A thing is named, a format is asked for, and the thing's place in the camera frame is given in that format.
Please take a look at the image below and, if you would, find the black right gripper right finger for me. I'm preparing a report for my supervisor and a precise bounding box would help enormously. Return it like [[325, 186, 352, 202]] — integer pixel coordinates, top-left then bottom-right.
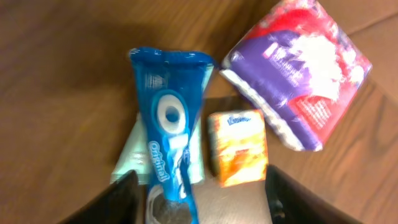
[[265, 165, 361, 224]]

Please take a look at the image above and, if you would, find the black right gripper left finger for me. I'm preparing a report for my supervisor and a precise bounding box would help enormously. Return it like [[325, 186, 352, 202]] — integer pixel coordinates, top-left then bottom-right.
[[60, 170, 139, 224]]

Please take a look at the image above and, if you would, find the teal wet wipes pack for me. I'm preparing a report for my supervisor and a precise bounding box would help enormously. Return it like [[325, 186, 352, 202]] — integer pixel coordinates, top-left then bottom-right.
[[109, 65, 215, 186]]

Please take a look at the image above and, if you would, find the blue Oreo cookie pack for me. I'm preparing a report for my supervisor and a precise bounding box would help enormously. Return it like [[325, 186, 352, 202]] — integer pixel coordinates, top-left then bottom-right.
[[129, 47, 214, 223]]

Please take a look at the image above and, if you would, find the pink purple floral packet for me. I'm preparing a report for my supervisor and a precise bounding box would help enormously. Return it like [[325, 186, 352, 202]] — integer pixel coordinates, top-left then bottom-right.
[[221, 0, 372, 151]]

